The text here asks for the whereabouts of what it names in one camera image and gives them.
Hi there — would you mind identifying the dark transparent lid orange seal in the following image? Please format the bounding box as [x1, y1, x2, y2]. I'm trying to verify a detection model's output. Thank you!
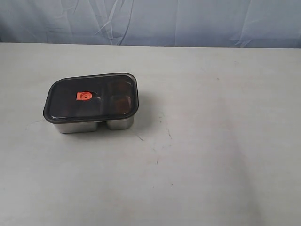
[43, 72, 139, 124]

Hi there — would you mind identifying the stainless steel lunch box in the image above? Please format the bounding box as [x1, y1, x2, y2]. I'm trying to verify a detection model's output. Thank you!
[43, 72, 139, 134]

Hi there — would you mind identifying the yellow toy cheese wedge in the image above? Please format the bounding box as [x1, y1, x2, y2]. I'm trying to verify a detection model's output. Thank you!
[115, 82, 131, 114]

